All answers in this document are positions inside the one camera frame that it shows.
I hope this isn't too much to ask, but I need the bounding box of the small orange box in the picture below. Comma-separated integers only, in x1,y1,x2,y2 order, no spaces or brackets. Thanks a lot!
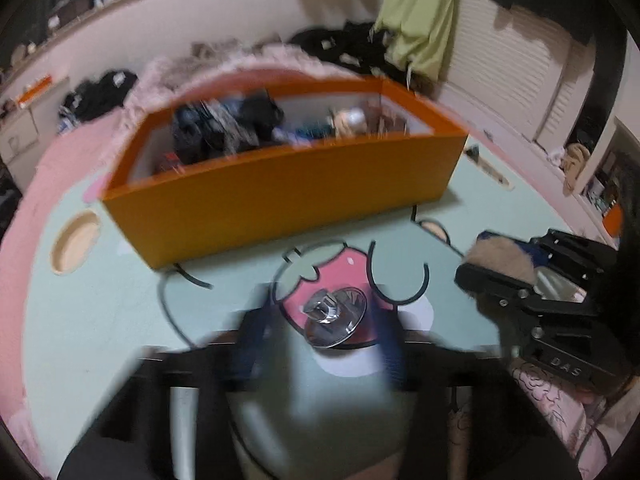
17,76,55,108

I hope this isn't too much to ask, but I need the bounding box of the beige fluffy pompom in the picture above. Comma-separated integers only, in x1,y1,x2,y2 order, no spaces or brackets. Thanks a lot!
462,237,538,286

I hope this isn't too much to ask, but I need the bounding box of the white bookshelf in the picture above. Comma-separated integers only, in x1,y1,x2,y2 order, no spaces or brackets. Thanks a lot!
580,117,640,241

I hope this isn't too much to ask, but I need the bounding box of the white louvered closet door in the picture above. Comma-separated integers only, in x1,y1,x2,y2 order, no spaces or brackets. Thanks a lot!
435,0,601,146

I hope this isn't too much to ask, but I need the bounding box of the beige plush toy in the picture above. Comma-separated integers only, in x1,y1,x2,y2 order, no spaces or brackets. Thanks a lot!
560,142,591,196

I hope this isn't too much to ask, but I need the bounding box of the white drawer cabinet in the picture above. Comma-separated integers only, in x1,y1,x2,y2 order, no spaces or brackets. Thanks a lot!
0,77,71,191

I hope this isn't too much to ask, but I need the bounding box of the green hanging garment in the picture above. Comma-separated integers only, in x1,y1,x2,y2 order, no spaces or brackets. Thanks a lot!
372,0,463,83

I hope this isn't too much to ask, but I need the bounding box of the mint green desktop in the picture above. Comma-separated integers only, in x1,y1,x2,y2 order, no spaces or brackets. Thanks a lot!
22,125,531,480

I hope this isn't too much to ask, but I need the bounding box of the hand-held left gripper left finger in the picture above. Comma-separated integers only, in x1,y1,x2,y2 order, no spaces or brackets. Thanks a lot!
57,305,281,480

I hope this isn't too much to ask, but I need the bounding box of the silver round metal lid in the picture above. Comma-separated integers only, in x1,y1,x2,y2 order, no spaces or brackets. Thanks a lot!
302,286,368,350

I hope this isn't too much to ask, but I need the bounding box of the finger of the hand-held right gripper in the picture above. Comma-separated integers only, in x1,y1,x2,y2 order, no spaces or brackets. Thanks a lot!
480,229,618,281
455,260,598,321

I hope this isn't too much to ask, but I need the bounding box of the orange cardboard box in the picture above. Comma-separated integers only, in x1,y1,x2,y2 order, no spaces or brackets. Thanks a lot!
101,76,471,271

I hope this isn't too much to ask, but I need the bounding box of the beige towel blanket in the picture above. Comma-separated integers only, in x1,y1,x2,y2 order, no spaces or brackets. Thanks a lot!
190,40,281,61

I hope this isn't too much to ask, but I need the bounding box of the black striped clothes pile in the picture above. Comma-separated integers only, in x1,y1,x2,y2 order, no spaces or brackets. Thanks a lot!
57,70,138,133

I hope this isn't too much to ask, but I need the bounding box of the black lace pouch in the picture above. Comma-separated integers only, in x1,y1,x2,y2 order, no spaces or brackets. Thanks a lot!
172,95,286,163

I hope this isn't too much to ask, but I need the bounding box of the pink bedsheet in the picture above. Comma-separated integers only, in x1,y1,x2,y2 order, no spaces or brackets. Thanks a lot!
0,105,151,426

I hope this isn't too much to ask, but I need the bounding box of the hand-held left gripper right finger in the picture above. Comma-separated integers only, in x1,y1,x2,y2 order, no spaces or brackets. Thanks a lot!
370,305,583,480

